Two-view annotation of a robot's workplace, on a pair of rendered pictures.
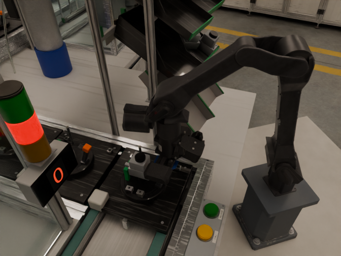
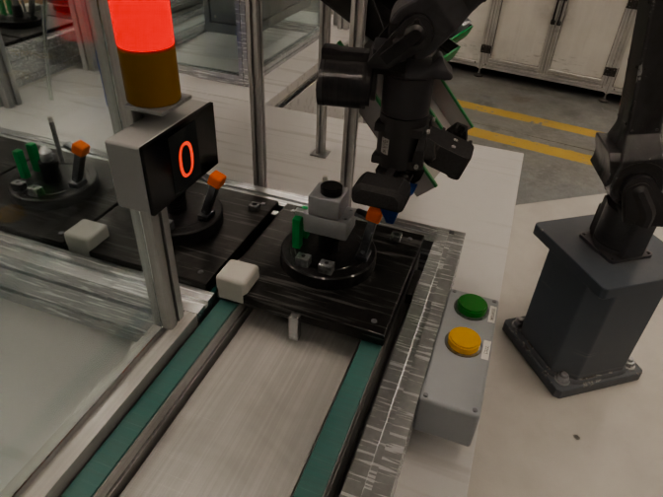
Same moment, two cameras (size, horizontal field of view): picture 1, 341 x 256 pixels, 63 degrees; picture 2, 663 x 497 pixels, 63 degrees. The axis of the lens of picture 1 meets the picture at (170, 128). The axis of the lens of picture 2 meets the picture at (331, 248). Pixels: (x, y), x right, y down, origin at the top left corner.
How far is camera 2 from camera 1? 0.27 m
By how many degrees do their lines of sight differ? 7
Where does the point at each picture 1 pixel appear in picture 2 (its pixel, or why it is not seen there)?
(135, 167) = (322, 208)
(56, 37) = not seen: hidden behind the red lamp
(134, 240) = (311, 361)
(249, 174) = (552, 230)
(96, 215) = (232, 311)
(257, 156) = (539, 247)
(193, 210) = (433, 306)
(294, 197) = (649, 266)
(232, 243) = (511, 385)
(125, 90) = (269, 136)
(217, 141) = (458, 221)
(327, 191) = not seen: outside the picture
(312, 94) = not seen: hidden behind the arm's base
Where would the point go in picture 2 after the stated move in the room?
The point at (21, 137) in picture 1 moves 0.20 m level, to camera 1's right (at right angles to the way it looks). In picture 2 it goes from (136, 29) to (376, 38)
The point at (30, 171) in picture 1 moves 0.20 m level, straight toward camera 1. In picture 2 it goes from (135, 130) to (254, 231)
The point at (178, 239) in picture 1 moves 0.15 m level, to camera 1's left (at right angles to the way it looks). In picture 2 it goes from (409, 353) to (290, 351)
